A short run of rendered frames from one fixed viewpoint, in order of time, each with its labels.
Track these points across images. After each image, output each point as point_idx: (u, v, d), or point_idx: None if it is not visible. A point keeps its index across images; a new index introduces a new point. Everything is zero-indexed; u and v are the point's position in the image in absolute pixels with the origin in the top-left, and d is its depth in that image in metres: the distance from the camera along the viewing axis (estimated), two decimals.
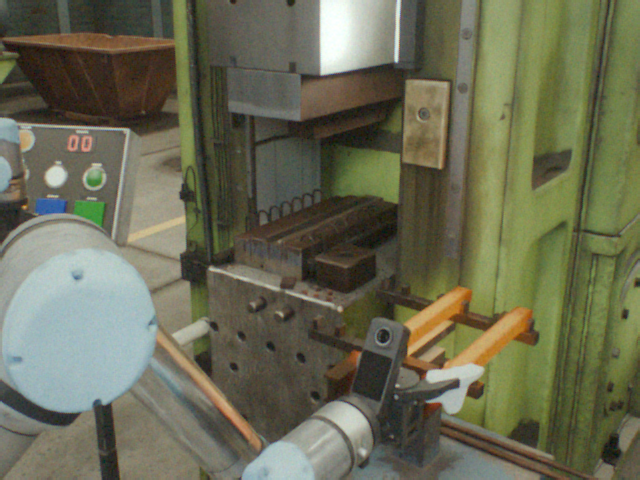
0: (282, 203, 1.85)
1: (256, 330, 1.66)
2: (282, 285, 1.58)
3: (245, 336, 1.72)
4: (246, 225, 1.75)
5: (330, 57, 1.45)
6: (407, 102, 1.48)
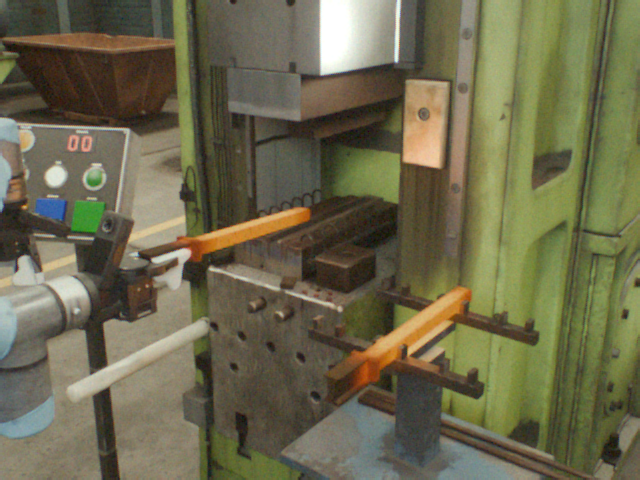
0: (282, 203, 1.85)
1: (256, 330, 1.66)
2: (282, 285, 1.58)
3: (245, 336, 1.72)
4: None
5: (330, 57, 1.45)
6: (407, 102, 1.48)
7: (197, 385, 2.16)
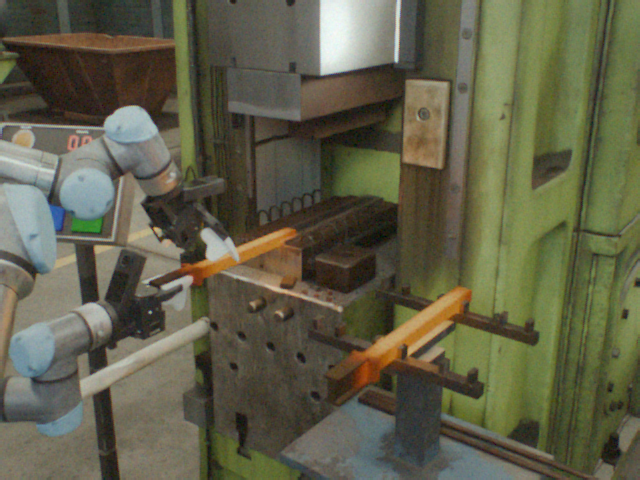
0: (282, 203, 1.85)
1: (256, 330, 1.66)
2: (282, 285, 1.58)
3: (245, 336, 1.72)
4: (246, 225, 1.75)
5: (330, 57, 1.45)
6: (407, 102, 1.48)
7: (197, 385, 2.16)
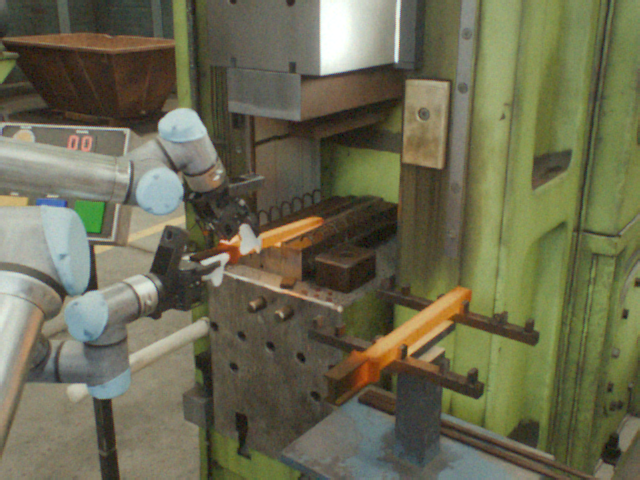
0: (282, 203, 1.85)
1: (256, 330, 1.66)
2: (282, 285, 1.58)
3: (245, 336, 1.72)
4: None
5: (330, 57, 1.45)
6: (407, 102, 1.48)
7: (197, 385, 2.16)
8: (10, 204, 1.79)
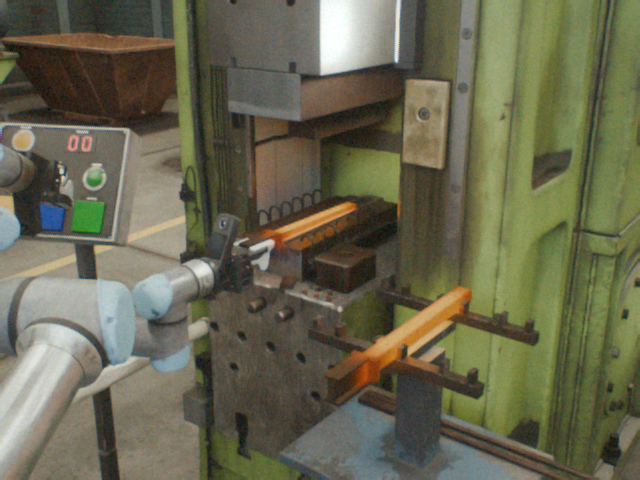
0: (282, 203, 1.85)
1: (256, 330, 1.66)
2: (282, 285, 1.58)
3: (245, 336, 1.72)
4: (246, 225, 1.75)
5: (330, 57, 1.45)
6: (407, 102, 1.48)
7: (197, 385, 2.16)
8: (10, 204, 1.79)
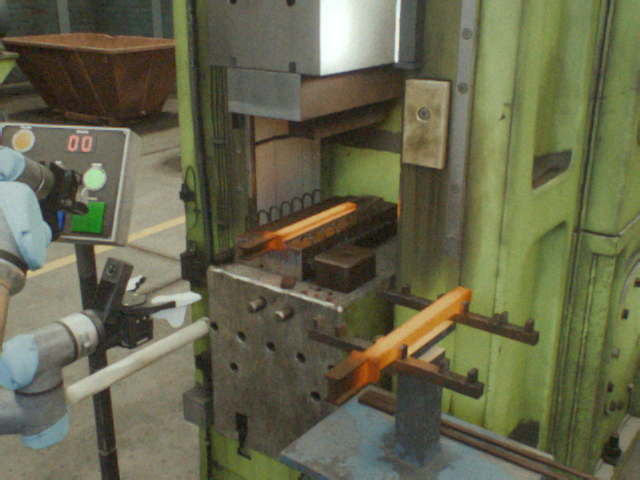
0: (282, 203, 1.85)
1: (256, 330, 1.66)
2: (282, 285, 1.58)
3: (245, 336, 1.72)
4: (246, 225, 1.75)
5: (330, 57, 1.45)
6: (407, 102, 1.48)
7: (197, 385, 2.16)
8: None
